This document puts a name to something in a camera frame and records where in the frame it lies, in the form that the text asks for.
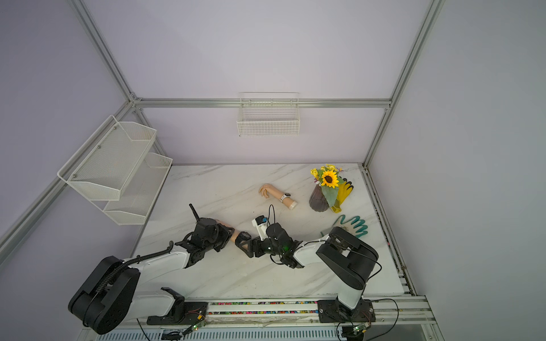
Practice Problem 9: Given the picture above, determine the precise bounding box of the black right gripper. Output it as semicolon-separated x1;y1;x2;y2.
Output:
239;234;285;257

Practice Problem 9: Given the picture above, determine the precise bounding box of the black strap wrist watch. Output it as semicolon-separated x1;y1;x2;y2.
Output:
235;232;252;245

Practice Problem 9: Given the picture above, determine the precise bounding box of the mannequin hand with black watch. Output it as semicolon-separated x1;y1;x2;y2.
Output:
216;220;240;243

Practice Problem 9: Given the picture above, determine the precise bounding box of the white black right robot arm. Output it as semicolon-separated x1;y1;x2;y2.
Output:
231;223;379;311

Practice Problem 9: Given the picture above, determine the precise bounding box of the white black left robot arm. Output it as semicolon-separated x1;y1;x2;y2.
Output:
68;218;235;335

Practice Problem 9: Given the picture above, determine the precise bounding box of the mannequin hand with white watch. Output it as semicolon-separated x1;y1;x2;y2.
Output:
259;184;297;210

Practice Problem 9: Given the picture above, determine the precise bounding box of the white patterned wrist watch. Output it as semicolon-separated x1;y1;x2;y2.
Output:
280;193;291;203

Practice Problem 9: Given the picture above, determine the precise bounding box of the purple ribbed glass vase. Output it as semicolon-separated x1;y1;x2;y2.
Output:
309;185;330;213

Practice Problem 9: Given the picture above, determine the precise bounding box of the artificial sunflower bouquet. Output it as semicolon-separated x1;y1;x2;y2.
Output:
310;164;342;207

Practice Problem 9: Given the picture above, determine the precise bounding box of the green white work glove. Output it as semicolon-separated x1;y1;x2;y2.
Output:
321;215;368;238

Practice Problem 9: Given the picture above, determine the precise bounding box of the yellow black work glove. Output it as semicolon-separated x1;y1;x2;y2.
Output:
331;178;354;213

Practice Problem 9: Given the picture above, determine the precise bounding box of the white two-tier mesh shelf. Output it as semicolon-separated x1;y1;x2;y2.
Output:
57;116;173;225

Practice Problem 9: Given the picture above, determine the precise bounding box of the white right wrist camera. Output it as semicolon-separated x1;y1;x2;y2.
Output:
252;215;270;241

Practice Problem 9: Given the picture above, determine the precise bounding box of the white wire wall basket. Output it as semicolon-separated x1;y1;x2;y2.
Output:
237;92;301;137

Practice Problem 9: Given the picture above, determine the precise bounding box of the aluminium frame back rail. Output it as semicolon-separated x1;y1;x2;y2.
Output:
134;98;392;109

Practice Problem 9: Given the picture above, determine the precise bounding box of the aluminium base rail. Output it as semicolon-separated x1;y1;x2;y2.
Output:
119;296;437;328

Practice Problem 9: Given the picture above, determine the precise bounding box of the aluminium frame left post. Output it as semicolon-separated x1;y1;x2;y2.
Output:
67;0;137;102

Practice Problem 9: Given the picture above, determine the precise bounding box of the aluminium frame post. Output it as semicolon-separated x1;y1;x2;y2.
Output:
363;0;445;169
67;0;137;102

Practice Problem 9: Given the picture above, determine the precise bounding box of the aluminium frame right post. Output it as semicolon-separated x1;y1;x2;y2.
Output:
363;0;445;169

